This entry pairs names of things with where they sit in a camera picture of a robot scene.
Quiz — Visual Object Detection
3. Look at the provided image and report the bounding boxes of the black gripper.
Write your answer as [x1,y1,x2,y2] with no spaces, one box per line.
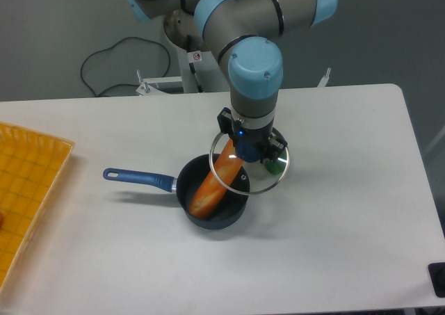
[217,107,288,163]

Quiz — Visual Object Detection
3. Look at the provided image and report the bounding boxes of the glass lid with blue knob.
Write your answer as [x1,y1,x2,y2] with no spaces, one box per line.
[209,131,290,195]

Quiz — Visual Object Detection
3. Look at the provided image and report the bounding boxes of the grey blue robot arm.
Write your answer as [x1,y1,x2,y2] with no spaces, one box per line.
[128,0,338,163]

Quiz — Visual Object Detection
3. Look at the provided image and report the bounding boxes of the toy baguette bread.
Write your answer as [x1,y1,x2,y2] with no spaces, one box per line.
[188,139,243,219]

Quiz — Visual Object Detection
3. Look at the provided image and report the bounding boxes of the green toy bell pepper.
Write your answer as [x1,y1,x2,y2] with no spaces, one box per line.
[262,150,288,175]

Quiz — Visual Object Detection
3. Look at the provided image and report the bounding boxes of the yellow plastic basket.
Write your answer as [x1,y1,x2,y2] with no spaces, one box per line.
[1,122,75,288]

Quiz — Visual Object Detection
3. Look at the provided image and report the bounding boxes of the black device at table edge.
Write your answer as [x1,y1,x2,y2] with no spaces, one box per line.
[428,262,445,298]

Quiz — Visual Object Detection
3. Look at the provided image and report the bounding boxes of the dark pot with blue handle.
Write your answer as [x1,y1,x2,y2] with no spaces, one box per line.
[103,154,248,229]

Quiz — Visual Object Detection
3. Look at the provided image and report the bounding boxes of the black cable on floor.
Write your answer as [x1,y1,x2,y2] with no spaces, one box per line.
[80,36,171,97]

